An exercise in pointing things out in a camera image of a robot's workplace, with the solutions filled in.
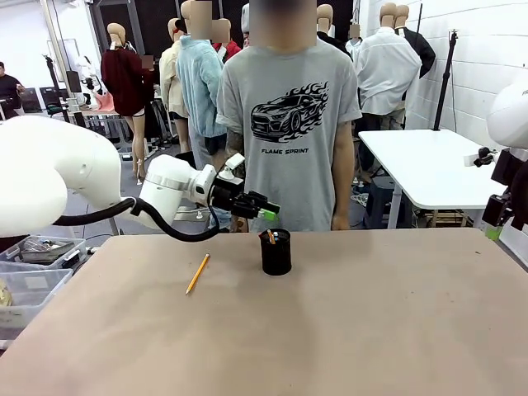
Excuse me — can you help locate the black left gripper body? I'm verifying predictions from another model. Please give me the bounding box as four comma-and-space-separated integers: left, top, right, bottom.
210, 183, 248, 216

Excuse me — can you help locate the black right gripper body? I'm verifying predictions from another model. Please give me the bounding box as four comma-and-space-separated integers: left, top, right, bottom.
481, 192, 515, 229

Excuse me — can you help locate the person's left forearm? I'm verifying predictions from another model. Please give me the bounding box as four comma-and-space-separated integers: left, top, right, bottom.
332, 158, 355, 215

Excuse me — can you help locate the black cylindrical pen holder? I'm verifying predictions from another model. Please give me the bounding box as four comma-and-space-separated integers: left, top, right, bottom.
258, 229, 293, 276

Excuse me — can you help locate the person in grey car t-shirt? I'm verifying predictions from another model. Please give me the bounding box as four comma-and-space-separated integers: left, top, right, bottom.
215, 0, 363, 233

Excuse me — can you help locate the wooden pallet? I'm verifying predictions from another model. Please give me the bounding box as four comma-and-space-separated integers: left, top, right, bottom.
412, 208, 476, 229

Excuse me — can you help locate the white side table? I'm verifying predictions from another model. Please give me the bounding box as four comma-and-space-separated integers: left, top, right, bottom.
357, 129, 513, 230

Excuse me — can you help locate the figure in light blue fleece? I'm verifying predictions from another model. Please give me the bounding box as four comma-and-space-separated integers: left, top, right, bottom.
176, 0, 227, 167

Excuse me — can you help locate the black tripod stand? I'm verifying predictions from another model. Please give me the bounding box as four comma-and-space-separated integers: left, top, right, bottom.
432, 29, 461, 132

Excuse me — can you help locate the mannequin in red garment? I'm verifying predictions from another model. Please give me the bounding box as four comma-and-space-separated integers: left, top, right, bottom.
211, 18, 243, 64

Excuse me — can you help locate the mannequin in dark red sweater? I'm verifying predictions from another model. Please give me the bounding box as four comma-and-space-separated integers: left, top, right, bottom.
100, 22, 156, 185

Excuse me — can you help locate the mannequin in black jacket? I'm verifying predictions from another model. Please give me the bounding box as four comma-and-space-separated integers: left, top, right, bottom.
394, 3, 437, 80

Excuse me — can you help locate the mannequin in white shirt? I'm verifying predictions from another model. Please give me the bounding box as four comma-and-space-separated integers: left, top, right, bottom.
355, 2, 423, 130

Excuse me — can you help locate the clear bin with metal parts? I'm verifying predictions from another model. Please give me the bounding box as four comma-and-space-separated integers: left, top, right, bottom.
0, 235, 88, 271

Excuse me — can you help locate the bare tan mannequin head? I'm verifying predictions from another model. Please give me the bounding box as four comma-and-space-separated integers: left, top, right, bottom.
316, 3, 336, 42

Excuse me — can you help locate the large clear plastic bin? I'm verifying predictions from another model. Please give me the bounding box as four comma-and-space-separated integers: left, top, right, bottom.
0, 260, 74, 332

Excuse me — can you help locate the seated person in black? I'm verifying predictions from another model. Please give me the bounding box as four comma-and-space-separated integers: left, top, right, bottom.
0, 61, 26, 120

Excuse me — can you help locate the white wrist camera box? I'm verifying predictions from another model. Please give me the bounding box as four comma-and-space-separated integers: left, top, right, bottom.
216, 153, 248, 186

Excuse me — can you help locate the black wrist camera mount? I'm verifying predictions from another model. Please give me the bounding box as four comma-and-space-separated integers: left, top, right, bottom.
490, 148, 513, 187

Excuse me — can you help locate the white and black clamp bracket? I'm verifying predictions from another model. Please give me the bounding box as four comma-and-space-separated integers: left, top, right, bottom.
463, 146, 497, 168

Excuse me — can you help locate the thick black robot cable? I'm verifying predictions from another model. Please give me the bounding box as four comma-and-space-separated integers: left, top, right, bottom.
52, 196, 220, 243

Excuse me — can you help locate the white floor cable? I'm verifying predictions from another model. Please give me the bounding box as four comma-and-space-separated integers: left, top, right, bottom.
349, 180, 373, 206

